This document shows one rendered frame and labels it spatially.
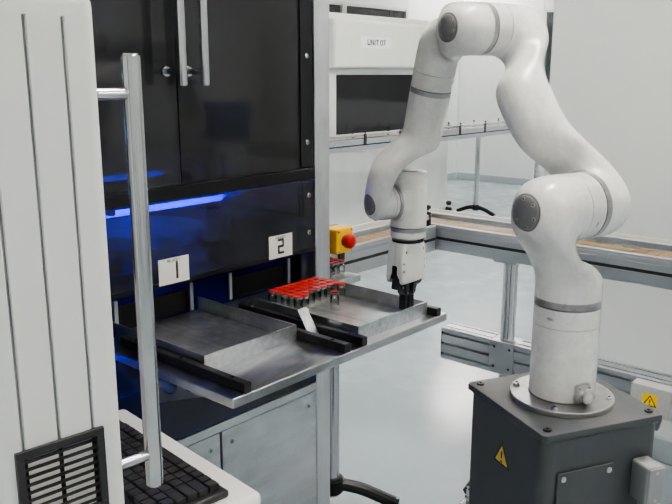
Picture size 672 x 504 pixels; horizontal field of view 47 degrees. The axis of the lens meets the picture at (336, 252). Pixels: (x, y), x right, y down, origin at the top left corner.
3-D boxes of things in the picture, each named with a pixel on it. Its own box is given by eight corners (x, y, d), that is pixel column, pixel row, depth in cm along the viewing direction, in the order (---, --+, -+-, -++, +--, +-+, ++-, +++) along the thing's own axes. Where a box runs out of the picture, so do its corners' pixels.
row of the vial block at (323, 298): (285, 312, 191) (285, 294, 190) (334, 297, 204) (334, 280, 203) (291, 314, 190) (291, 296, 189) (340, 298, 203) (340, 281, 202)
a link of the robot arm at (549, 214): (616, 305, 141) (627, 174, 135) (543, 322, 131) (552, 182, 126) (565, 290, 151) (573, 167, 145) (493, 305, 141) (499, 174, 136)
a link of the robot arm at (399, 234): (405, 220, 188) (405, 233, 188) (383, 226, 181) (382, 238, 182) (434, 225, 182) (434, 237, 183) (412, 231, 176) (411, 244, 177)
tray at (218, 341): (108, 335, 175) (107, 320, 174) (199, 309, 194) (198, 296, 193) (204, 372, 153) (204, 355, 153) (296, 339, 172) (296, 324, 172)
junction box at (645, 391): (628, 409, 237) (630, 382, 235) (634, 404, 241) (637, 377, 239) (668, 420, 230) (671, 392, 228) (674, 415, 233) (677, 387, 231)
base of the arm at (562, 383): (637, 409, 141) (646, 312, 137) (549, 425, 135) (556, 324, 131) (571, 372, 159) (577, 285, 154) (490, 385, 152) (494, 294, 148)
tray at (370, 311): (253, 311, 193) (253, 297, 192) (324, 290, 212) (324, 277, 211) (358, 341, 171) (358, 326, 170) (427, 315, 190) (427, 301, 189)
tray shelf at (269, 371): (89, 349, 172) (88, 341, 172) (306, 285, 223) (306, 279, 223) (233, 409, 141) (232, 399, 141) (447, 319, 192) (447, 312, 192)
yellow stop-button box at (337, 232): (317, 251, 223) (317, 226, 221) (334, 247, 228) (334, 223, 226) (337, 255, 218) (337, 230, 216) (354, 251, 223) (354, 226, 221)
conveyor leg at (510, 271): (483, 463, 282) (493, 258, 265) (496, 454, 289) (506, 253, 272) (505, 471, 276) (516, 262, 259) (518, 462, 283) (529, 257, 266)
